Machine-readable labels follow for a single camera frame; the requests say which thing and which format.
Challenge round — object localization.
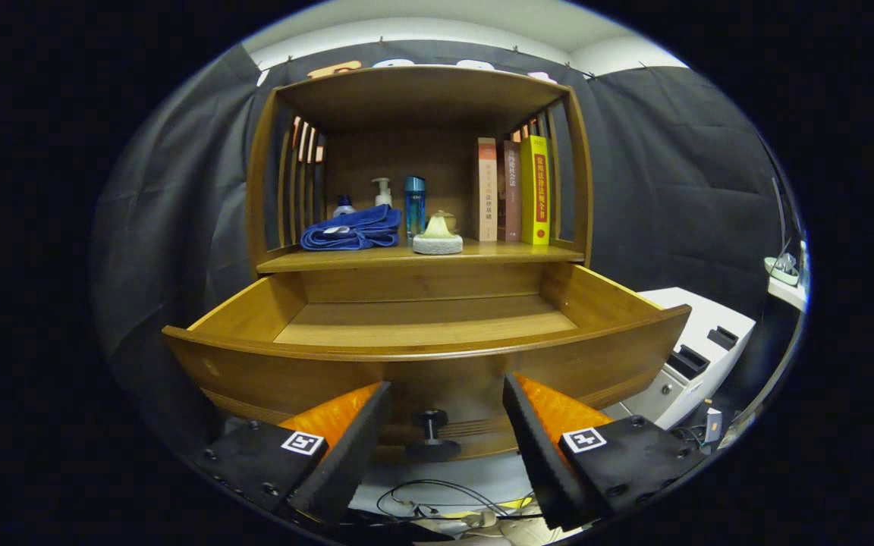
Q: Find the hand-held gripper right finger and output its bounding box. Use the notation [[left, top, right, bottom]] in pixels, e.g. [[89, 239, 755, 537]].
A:
[[501, 372, 707, 532]]

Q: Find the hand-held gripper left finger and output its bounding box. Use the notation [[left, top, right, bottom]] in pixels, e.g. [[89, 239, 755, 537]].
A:
[[194, 381, 394, 528]]

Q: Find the wooden drawer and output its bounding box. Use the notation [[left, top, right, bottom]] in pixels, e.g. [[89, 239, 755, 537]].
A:
[[162, 262, 692, 463]]

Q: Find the pale green scrubbing brush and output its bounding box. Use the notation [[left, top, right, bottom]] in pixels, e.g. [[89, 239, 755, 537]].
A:
[[412, 215, 464, 256]]

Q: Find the wooden countertop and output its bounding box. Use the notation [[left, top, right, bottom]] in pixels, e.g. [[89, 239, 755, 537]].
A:
[[256, 239, 586, 274]]

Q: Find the wooden cabinet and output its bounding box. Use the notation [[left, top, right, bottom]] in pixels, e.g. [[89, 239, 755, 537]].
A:
[[245, 64, 595, 278]]

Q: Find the blue folded towel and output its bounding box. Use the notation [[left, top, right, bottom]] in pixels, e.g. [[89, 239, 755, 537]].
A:
[[300, 203, 403, 252]]

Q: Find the blue glass bottle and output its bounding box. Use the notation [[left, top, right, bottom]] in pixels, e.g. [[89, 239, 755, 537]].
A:
[[404, 176, 427, 240]]

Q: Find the yellow book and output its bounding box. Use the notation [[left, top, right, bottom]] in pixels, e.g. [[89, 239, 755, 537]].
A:
[[520, 135, 552, 246]]

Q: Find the brown book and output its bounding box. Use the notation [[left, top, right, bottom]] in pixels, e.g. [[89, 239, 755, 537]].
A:
[[498, 140, 523, 243]]

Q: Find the orange and white book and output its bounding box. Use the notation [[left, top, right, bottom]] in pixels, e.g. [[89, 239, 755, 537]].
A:
[[476, 137, 498, 243]]

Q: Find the white desk device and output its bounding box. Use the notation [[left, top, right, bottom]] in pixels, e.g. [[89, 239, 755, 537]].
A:
[[763, 254, 800, 287]]

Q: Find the black cable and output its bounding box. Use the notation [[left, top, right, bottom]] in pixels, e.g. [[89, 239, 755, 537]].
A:
[[376, 479, 536, 520]]

